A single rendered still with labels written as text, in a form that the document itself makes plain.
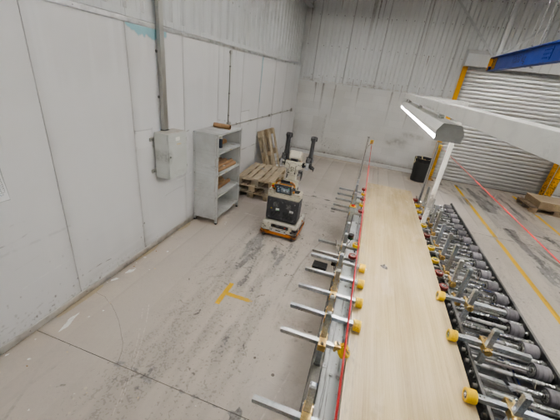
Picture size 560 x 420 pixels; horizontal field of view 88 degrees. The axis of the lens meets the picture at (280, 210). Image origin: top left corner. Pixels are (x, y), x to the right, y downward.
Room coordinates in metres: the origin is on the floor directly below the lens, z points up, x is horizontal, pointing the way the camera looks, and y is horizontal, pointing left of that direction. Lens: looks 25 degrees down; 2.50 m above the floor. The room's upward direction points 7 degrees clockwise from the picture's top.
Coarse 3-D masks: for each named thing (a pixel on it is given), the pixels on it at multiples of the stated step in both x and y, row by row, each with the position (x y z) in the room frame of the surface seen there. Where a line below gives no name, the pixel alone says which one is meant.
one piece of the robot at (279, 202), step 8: (272, 184) 4.36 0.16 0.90; (272, 192) 4.36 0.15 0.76; (296, 192) 4.37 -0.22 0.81; (272, 200) 4.36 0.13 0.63; (280, 200) 4.33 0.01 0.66; (288, 200) 4.31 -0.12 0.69; (296, 200) 4.26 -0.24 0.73; (272, 208) 4.36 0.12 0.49; (280, 208) 4.32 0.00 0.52; (288, 208) 4.28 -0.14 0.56; (296, 208) 4.26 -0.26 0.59; (272, 216) 4.35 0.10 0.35; (280, 216) 4.32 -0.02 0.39; (288, 216) 4.29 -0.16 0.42; (296, 216) 4.26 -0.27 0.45
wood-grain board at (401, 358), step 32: (384, 192) 4.65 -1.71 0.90; (384, 224) 3.41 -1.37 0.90; (416, 224) 3.53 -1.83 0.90; (384, 256) 2.63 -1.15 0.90; (416, 256) 2.71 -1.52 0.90; (384, 288) 2.09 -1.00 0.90; (416, 288) 2.14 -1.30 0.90; (352, 320) 1.66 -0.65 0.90; (384, 320) 1.70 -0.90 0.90; (416, 320) 1.74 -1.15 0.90; (448, 320) 1.79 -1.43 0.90; (352, 352) 1.37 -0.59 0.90; (384, 352) 1.40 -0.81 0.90; (416, 352) 1.44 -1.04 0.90; (448, 352) 1.47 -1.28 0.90; (352, 384) 1.15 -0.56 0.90; (384, 384) 1.17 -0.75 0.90; (416, 384) 1.20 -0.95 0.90; (448, 384) 1.23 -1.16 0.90; (352, 416) 0.97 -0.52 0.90; (384, 416) 0.99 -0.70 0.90; (416, 416) 1.01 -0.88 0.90; (448, 416) 1.03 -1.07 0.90
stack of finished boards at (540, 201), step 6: (528, 192) 7.92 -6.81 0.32; (528, 198) 7.73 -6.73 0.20; (534, 198) 7.50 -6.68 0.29; (540, 198) 7.49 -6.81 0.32; (546, 198) 7.56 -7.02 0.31; (552, 198) 7.64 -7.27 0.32; (558, 198) 7.71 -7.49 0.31; (534, 204) 7.41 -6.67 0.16; (540, 204) 7.20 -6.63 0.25; (546, 204) 7.17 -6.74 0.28; (552, 204) 7.15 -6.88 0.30; (558, 204) 7.18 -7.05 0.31; (552, 210) 7.13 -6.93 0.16; (558, 210) 7.10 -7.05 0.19
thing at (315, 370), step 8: (344, 232) 3.42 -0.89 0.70; (336, 264) 2.66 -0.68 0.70; (328, 296) 2.13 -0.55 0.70; (320, 328) 1.73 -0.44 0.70; (328, 328) 1.74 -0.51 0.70; (312, 360) 1.44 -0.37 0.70; (312, 368) 1.37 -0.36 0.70; (320, 368) 1.38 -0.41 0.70; (312, 376) 1.32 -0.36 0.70; (304, 392) 1.20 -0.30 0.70; (304, 400) 1.15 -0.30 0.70
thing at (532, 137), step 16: (416, 96) 2.75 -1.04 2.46; (448, 112) 1.40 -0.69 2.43; (464, 112) 1.16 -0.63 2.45; (480, 112) 0.99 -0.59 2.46; (480, 128) 0.94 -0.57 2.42; (496, 128) 0.82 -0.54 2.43; (512, 128) 0.73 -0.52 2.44; (528, 128) 0.66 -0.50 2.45; (544, 128) 0.60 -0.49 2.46; (448, 144) 3.69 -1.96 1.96; (512, 144) 0.70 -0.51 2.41; (528, 144) 0.63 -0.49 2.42; (544, 144) 0.58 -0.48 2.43; (432, 192) 3.66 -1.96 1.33
